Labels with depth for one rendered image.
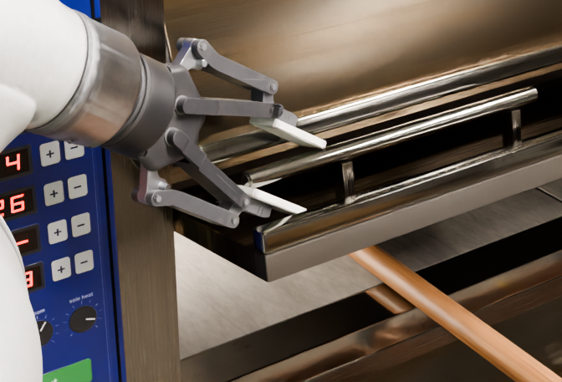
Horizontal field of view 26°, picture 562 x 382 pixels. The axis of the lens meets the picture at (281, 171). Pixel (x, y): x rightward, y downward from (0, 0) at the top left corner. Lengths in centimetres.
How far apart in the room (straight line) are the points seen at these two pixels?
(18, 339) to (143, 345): 87
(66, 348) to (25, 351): 78
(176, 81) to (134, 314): 29
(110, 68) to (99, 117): 3
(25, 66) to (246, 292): 65
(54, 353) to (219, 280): 37
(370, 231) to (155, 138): 24
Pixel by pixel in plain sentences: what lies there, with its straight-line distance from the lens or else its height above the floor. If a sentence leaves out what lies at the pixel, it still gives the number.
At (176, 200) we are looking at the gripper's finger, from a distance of 94.
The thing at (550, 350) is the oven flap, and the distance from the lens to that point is 159.
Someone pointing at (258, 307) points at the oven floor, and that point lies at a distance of 136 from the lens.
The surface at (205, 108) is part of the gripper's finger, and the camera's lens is 94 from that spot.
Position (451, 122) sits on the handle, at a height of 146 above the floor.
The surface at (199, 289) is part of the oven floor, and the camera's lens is 139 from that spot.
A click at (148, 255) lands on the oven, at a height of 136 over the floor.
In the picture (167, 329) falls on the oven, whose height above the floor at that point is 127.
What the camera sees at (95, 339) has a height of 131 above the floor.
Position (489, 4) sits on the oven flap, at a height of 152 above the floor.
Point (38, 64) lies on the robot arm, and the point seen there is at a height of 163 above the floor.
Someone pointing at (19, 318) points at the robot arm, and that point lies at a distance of 30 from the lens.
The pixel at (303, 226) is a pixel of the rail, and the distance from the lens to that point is 100.
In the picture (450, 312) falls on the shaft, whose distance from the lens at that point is 131.
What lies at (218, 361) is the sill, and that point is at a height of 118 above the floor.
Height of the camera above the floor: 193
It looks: 27 degrees down
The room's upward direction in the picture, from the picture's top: straight up
